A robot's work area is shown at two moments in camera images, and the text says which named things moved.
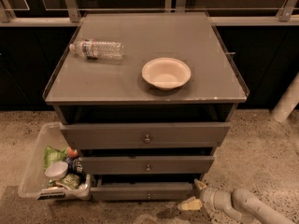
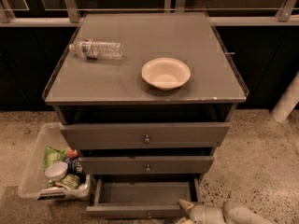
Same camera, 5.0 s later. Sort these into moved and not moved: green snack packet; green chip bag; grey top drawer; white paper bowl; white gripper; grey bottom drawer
Moved: grey bottom drawer; white gripper
Not moved: green snack packet; grey top drawer; green chip bag; white paper bowl
